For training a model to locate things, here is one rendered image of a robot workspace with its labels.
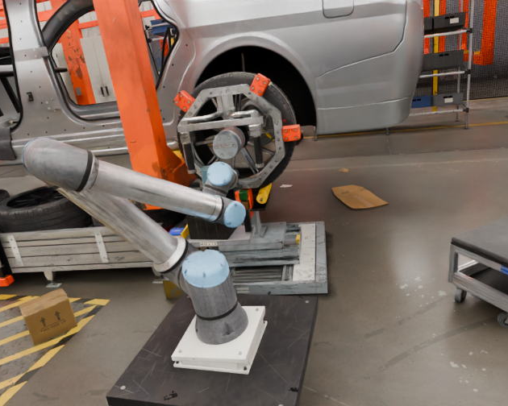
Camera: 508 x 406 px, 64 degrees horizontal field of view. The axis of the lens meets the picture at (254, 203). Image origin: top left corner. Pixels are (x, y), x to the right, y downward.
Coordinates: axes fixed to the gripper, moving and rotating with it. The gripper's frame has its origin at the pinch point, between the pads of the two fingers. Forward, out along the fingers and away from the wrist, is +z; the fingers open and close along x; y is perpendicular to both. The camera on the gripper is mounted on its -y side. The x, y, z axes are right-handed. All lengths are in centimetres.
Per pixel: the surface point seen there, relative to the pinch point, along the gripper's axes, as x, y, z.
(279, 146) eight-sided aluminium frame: -20.9, 24.4, 26.7
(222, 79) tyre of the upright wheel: 5, 62, 21
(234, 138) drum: 0.1, 27.3, 11.3
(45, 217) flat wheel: 138, 5, 70
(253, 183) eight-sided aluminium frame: -4.8, 7.9, 35.6
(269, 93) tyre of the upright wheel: -19, 52, 23
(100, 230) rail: 93, -8, 54
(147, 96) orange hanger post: 43, 55, 13
